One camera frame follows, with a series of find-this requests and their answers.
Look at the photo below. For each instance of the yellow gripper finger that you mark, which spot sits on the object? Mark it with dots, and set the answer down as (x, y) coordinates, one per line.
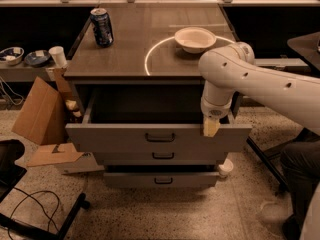
(210, 126)

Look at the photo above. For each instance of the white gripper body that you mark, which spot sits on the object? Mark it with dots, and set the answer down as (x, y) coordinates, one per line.
(216, 112)

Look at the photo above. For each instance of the grey top drawer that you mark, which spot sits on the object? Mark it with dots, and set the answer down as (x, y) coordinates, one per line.
(151, 119)

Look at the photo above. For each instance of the grey drawer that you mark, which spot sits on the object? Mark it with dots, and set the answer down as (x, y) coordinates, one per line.
(161, 180)
(151, 119)
(161, 158)

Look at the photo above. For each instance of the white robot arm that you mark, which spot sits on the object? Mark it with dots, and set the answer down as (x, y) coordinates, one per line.
(231, 69)

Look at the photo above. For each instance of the grey drawer cabinet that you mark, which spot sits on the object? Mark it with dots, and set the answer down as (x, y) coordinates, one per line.
(145, 53)

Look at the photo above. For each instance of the grey middle drawer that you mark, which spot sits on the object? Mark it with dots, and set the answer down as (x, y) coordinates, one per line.
(161, 158)

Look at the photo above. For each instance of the grey bottom drawer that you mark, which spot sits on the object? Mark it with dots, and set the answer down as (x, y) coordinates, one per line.
(161, 180)

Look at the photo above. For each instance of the open cardboard box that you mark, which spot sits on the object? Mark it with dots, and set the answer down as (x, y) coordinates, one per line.
(41, 120)

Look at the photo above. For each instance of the white cup on floor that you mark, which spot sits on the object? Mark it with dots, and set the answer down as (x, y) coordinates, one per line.
(226, 168)

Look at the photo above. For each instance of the white paper bowl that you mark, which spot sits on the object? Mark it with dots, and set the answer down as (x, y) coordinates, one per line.
(195, 40)

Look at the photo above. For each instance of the black stand leg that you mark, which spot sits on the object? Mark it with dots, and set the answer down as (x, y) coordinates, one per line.
(267, 156)

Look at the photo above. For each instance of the person's dark trouser leg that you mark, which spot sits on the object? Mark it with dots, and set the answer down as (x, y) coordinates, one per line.
(300, 162)

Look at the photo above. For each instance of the blue soda can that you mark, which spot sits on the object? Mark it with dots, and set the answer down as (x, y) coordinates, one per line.
(102, 27)

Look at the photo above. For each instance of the white paper cup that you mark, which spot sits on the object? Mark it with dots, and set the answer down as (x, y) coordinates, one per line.
(57, 53)

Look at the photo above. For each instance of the black rolling stand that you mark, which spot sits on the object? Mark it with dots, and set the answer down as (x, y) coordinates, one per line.
(10, 175)

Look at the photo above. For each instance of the white blue bowl on shelf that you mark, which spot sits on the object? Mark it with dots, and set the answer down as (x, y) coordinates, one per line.
(11, 56)

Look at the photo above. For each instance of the grey low shelf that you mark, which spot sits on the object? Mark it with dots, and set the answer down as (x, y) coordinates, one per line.
(24, 73)

